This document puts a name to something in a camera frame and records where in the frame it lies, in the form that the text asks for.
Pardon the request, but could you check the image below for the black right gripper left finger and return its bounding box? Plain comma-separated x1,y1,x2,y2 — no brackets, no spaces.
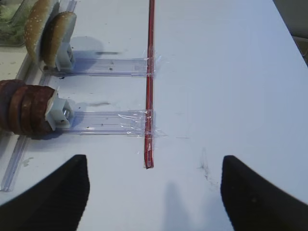
0,154,90,231

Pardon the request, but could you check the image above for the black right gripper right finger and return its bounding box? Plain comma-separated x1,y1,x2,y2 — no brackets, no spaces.
220,155,308,231

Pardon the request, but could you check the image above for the middle meat patty slice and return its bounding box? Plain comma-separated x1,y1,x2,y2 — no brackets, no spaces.
9,85,40,135

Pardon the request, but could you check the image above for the meat patty slice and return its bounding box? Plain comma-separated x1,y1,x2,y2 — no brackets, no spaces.
27,86,55,137
0,79,25,131
9,85,40,135

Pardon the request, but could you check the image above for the rear meat patty slice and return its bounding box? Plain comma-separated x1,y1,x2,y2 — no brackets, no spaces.
27,86,55,137

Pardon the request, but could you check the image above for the clear track under patties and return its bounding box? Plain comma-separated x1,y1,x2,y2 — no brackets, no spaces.
55,110,166,137

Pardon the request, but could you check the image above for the front meat patty slice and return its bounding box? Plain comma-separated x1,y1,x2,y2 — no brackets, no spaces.
0,79,25,131

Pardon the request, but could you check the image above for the light green lettuce pile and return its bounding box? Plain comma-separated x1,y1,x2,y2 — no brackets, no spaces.
0,0,32,45

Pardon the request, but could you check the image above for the white pusher block right front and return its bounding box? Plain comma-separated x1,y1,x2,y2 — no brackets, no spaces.
45,90,74,131

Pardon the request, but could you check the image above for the red strip on table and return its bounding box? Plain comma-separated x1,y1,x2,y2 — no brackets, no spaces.
144,0,155,169

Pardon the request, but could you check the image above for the white pusher block behind buns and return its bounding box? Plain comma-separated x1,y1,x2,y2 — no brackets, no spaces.
55,32,75,71

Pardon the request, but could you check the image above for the clear track under buns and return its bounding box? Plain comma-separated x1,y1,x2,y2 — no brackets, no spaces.
43,56,161,77

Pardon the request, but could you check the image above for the sesame bun top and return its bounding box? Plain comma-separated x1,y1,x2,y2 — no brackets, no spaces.
24,0,60,64

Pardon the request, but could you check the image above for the clear plastic container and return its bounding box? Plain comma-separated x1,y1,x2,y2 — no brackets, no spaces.
0,0,37,47

